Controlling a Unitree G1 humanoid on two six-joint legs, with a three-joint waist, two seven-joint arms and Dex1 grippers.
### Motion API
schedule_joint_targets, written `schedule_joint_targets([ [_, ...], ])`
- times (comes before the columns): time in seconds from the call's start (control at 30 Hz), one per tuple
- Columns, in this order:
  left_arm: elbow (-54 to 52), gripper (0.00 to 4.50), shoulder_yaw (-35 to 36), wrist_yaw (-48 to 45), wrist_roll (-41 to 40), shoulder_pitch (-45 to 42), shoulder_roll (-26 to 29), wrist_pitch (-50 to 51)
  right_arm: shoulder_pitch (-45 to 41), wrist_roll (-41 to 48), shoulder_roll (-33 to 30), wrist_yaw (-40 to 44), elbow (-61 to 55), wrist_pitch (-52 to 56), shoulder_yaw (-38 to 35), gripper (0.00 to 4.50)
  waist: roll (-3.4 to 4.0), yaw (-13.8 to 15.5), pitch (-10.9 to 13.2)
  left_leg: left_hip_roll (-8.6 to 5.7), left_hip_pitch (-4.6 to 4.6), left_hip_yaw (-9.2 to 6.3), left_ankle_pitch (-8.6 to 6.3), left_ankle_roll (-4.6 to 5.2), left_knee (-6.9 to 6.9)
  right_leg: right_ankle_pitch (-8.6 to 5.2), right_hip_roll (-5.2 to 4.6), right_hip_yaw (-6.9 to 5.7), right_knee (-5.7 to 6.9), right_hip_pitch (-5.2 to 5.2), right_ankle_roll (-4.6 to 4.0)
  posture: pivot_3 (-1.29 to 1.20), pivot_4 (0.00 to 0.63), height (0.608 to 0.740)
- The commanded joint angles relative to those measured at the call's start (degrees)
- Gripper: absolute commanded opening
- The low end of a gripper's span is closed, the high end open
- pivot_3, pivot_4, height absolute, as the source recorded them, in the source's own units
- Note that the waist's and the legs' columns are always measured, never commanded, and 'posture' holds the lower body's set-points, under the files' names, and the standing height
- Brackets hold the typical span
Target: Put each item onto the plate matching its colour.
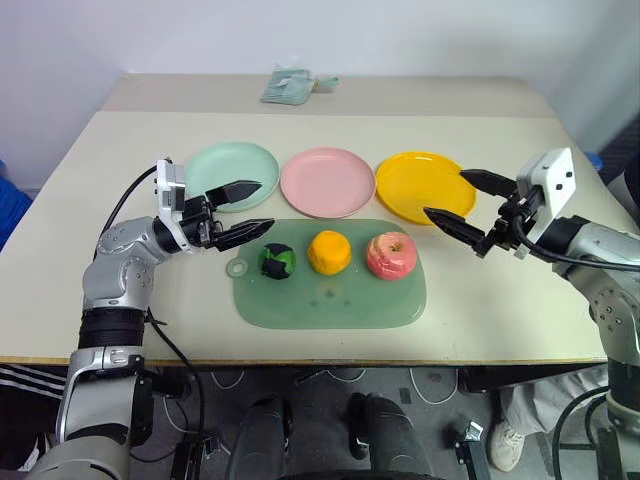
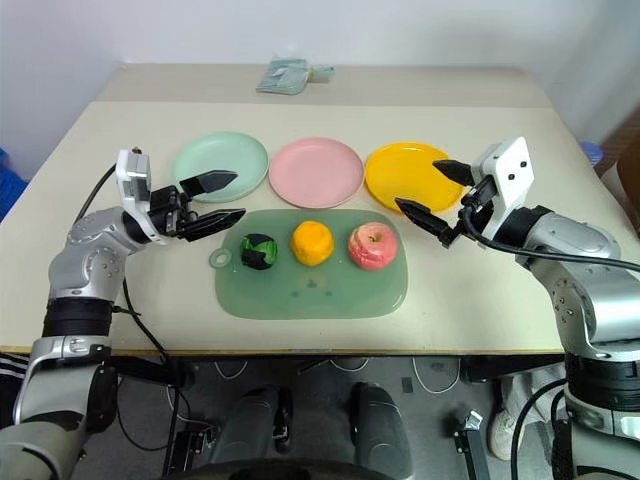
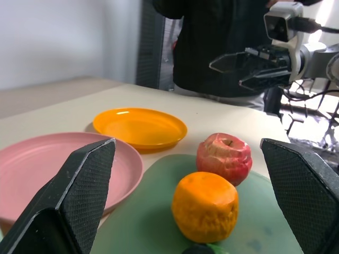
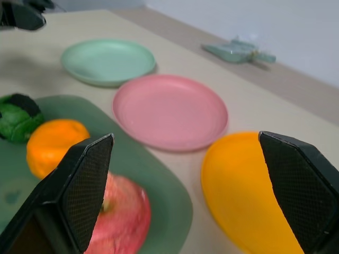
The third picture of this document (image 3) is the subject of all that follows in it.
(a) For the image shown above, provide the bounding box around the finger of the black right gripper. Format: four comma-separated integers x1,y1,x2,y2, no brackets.
238,68,290,92
209,51,276,74

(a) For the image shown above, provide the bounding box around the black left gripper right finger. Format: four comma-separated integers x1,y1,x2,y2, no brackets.
260,137,339,254

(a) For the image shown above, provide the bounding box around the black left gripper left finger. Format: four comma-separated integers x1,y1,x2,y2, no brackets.
0,137,117,254

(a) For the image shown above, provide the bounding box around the pink plate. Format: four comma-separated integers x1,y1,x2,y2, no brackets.
0,131,144,231

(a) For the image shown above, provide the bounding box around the light green plate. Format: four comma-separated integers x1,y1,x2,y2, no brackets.
91,154,304,254

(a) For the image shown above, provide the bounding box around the orange plate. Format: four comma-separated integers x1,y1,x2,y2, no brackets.
92,107,188,154

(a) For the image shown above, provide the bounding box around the orange fruit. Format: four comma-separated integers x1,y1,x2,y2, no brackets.
171,171,239,243

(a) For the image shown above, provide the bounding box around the green fruit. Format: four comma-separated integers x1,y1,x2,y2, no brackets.
182,243,228,254

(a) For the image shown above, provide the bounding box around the person in black jacket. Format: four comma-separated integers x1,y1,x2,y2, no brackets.
152,0,281,112

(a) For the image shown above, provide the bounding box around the red apple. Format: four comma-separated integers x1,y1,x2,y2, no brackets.
196,133,253,187

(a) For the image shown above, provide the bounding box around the dark grey partition panel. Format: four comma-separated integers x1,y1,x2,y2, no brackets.
135,0,183,90

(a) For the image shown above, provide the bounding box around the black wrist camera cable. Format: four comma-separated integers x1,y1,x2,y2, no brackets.
293,17,339,34

